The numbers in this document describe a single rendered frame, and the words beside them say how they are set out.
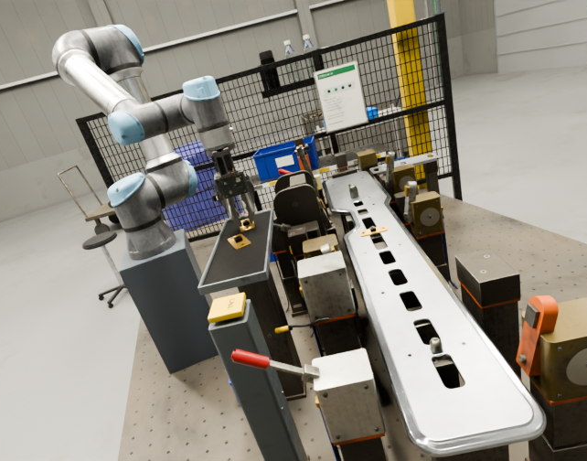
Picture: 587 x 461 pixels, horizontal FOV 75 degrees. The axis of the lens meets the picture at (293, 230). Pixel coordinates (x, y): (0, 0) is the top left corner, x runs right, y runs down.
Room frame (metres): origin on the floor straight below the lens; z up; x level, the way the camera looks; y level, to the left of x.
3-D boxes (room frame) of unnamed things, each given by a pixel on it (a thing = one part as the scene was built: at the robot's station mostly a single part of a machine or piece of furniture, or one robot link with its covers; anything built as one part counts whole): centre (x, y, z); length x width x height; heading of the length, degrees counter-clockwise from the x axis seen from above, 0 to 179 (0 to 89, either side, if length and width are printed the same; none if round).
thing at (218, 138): (0.94, 0.11, 1.40); 0.08 x 0.08 x 0.05
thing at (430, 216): (1.09, -0.42, 0.87); 0.12 x 0.07 x 0.35; 85
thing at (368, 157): (1.77, -0.43, 0.88); 0.08 x 0.08 x 0.36; 85
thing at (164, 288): (1.17, 0.44, 0.90); 0.20 x 0.20 x 0.40; 11
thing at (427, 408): (1.03, -0.24, 1.00); 1.38 x 0.22 x 0.02; 175
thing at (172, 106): (1.01, 0.19, 1.47); 0.11 x 0.11 x 0.08; 36
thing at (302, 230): (0.97, -0.01, 0.90); 0.05 x 0.05 x 0.40; 85
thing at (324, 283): (0.73, -0.02, 0.90); 0.13 x 0.08 x 0.41; 85
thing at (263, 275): (0.85, 0.12, 1.16); 0.37 x 0.14 x 0.02; 175
